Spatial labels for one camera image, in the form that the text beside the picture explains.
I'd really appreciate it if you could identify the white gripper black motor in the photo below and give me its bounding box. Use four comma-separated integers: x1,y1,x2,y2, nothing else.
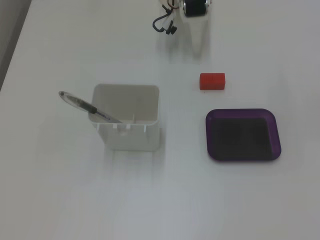
178,0,211,55

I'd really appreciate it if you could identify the red cube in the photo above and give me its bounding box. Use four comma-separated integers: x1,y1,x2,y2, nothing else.
199,72,227,91

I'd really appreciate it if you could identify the white plastic box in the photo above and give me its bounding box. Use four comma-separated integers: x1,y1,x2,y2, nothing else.
87,83,161,152

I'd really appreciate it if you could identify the purple square tray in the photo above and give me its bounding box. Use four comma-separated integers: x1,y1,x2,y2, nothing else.
205,108,282,163

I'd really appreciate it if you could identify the black ballpoint pen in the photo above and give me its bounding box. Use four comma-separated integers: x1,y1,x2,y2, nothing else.
58,90,123,124

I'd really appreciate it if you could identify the black cable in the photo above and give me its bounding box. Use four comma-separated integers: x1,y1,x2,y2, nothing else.
152,4,178,36

